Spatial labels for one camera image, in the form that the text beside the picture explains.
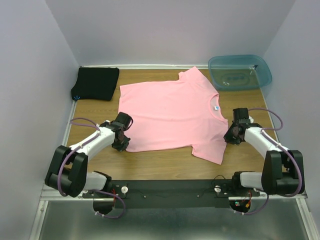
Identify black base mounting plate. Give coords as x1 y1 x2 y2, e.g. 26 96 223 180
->
82 179 241 210

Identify folded black t-shirt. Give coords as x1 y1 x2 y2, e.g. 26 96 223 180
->
70 67 120 101

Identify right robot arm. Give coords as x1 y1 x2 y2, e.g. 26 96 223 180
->
224 108 305 198

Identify blue translucent plastic bin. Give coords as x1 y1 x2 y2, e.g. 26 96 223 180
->
208 54 273 91

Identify pink t-shirt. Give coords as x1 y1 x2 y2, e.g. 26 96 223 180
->
118 67 228 165

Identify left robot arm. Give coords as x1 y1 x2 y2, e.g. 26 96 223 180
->
44 112 134 197

